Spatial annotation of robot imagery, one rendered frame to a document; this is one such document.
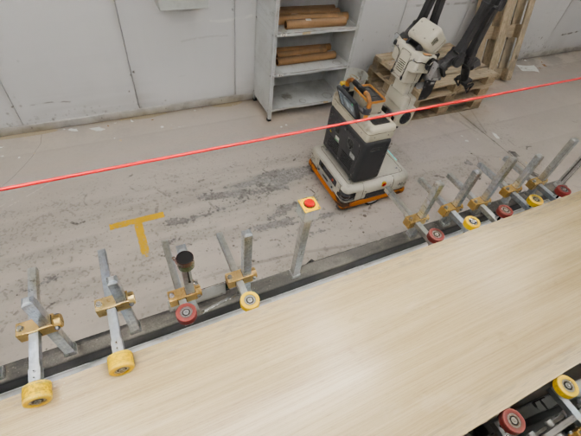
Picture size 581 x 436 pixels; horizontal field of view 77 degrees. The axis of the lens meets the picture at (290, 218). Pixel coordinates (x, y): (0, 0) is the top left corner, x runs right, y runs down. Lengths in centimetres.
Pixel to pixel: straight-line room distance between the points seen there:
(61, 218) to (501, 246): 294
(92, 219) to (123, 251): 41
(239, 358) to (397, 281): 76
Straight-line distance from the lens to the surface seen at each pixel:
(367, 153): 282
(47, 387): 150
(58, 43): 378
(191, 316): 152
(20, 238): 326
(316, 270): 190
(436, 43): 287
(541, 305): 202
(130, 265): 283
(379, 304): 164
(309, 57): 403
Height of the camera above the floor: 227
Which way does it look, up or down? 49 degrees down
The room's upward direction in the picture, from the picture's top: 9 degrees clockwise
